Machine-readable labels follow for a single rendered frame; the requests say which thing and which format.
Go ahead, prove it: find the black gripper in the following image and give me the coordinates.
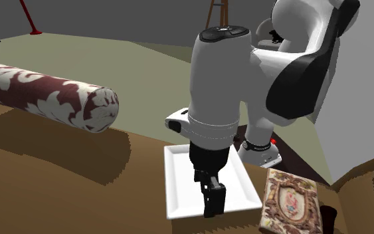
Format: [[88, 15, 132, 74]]
[[189, 140, 231, 219]]

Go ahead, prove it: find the white rectangular tray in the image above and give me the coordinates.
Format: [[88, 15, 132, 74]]
[[163, 144, 263, 221]]

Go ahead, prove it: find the ornate framed picture book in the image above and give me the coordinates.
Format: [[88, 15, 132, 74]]
[[258, 168, 324, 234]]

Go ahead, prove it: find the dark maroon cup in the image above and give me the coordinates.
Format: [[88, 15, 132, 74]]
[[319, 205, 338, 234]]

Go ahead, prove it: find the brown sofa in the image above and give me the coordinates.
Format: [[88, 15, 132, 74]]
[[0, 98, 374, 234]]

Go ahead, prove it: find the white armchair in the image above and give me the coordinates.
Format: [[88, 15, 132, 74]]
[[255, 17, 285, 51]]

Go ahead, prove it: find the wooden tripod stand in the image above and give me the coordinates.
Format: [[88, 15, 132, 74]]
[[205, 0, 230, 31]]

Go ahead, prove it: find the maroon and white bolster pillow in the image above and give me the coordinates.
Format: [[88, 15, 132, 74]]
[[0, 63, 120, 134]]

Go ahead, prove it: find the red floor lamp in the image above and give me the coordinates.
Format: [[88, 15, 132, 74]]
[[19, 0, 43, 36]]

